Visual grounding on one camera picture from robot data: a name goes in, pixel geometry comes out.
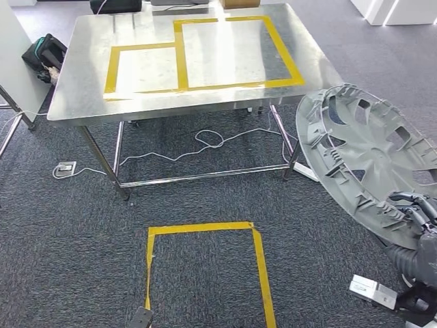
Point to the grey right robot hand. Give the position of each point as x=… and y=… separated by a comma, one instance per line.
x=428, y=253

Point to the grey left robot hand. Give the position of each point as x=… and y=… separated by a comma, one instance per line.
x=141, y=319

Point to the grey plastic wheel hubcap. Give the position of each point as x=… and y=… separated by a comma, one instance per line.
x=368, y=158

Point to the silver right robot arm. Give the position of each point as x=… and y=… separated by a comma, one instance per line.
x=403, y=260

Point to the stainless steel workbench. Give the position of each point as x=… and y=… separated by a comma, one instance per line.
x=85, y=90

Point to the metal floor socket box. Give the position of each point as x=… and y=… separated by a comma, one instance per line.
x=66, y=169

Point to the white power strip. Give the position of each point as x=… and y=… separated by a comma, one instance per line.
x=306, y=172

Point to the black backpack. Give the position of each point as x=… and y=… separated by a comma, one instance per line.
x=47, y=52

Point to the black equipment bag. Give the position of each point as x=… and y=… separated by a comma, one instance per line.
x=116, y=6

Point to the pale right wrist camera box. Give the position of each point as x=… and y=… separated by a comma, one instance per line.
x=372, y=291

